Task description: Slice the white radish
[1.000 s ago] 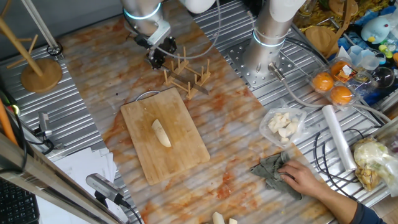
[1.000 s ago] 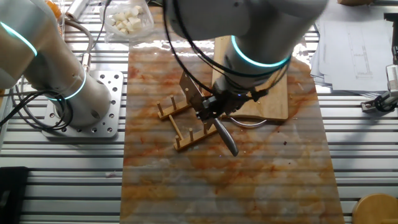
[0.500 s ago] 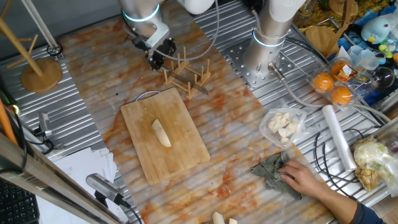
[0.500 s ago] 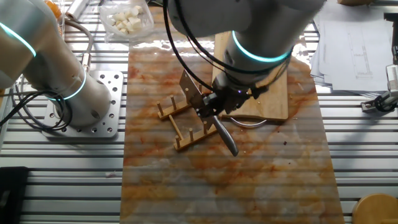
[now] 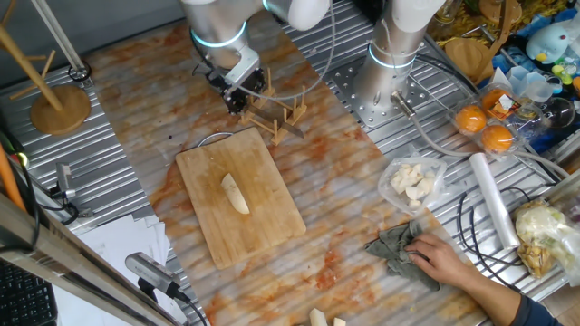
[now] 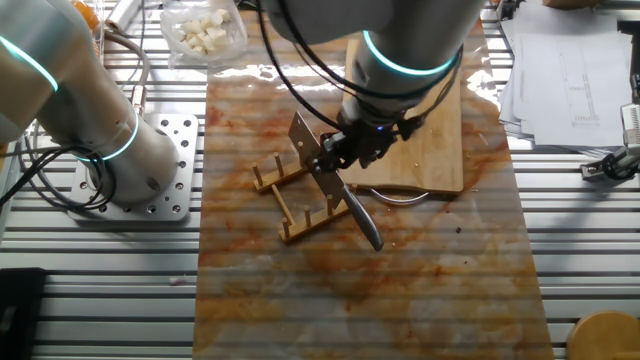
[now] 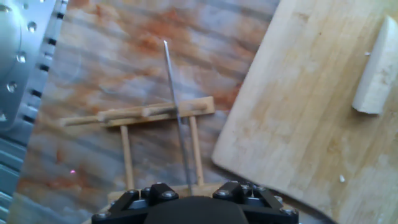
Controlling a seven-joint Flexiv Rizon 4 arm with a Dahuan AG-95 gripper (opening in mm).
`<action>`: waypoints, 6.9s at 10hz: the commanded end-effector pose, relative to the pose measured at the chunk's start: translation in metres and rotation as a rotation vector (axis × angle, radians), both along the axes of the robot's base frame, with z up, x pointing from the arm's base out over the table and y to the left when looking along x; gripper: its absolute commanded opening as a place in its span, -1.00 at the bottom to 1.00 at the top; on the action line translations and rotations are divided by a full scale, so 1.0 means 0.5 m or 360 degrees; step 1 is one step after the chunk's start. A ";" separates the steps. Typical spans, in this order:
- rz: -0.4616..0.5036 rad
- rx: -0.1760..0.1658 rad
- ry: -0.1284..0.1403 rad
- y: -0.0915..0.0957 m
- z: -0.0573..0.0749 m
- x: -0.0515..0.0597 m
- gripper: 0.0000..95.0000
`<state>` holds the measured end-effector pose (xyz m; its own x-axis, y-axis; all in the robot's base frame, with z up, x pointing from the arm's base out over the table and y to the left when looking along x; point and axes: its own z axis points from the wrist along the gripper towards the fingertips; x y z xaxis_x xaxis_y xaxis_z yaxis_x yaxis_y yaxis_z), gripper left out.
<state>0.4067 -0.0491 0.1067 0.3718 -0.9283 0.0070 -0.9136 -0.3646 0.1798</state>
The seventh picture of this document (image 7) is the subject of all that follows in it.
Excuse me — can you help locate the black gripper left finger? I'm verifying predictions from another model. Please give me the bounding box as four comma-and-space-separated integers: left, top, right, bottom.
91, 182, 180, 224

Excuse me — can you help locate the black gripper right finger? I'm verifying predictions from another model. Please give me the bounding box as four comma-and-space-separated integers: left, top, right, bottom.
212, 180, 300, 224

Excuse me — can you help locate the steel cleaver knife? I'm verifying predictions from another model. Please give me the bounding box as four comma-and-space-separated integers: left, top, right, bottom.
163, 39, 193, 197

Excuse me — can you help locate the wooden knife rack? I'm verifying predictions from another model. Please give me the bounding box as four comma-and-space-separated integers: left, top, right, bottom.
58, 95, 223, 203

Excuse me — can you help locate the wooden cutting board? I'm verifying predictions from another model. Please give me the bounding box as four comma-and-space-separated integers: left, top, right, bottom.
211, 0, 398, 224

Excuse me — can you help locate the orange marbled table mat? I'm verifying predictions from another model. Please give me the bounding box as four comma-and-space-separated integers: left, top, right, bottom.
6, 0, 282, 224

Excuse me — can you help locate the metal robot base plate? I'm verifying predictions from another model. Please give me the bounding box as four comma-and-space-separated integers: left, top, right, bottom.
0, 0, 60, 131

